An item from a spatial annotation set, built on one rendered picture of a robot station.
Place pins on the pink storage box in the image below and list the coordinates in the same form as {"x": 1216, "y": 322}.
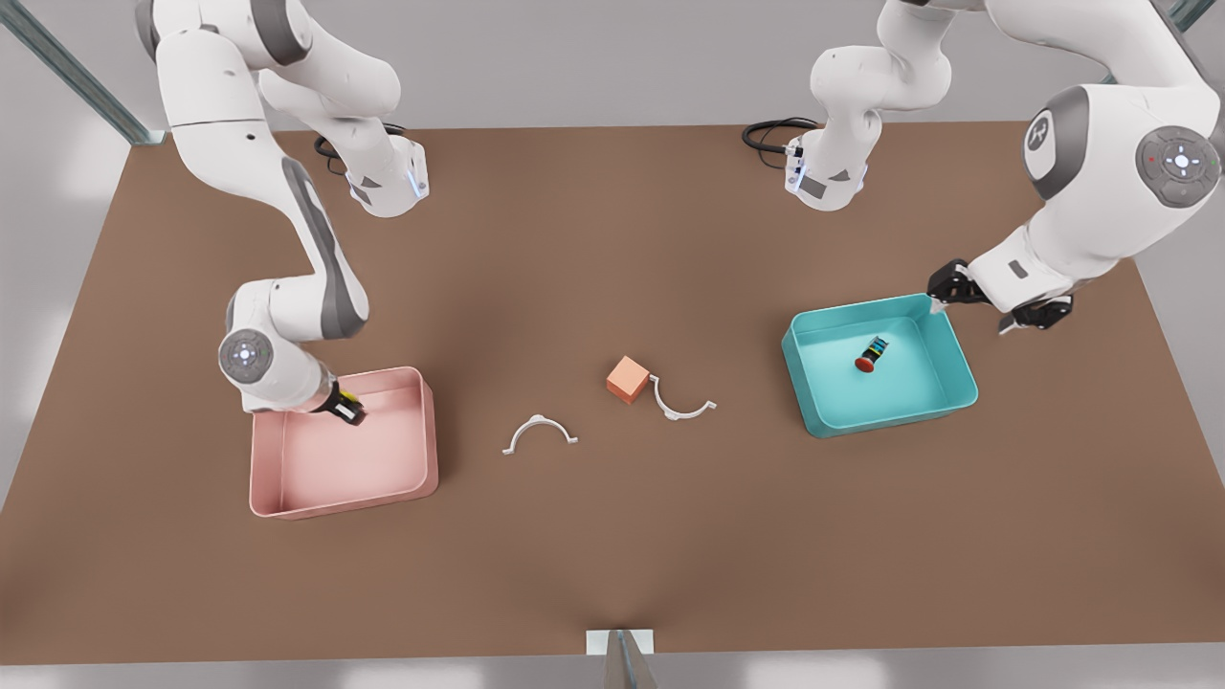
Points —
{"x": 345, "y": 455}

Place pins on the yellow button with black body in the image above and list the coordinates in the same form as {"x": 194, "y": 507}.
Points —
{"x": 351, "y": 410}

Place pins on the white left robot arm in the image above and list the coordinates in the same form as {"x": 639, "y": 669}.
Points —
{"x": 1101, "y": 163}

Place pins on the red button with black body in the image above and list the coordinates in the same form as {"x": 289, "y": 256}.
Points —
{"x": 872, "y": 353}

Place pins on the orange cube block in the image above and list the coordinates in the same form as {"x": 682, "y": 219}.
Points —
{"x": 628, "y": 380}

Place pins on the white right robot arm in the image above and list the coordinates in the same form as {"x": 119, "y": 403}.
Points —
{"x": 316, "y": 239}

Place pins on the blue storage box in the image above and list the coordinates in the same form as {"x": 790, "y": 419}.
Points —
{"x": 880, "y": 383}

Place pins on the white curved clip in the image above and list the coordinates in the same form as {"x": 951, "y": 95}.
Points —
{"x": 678, "y": 407}
{"x": 539, "y": 433}

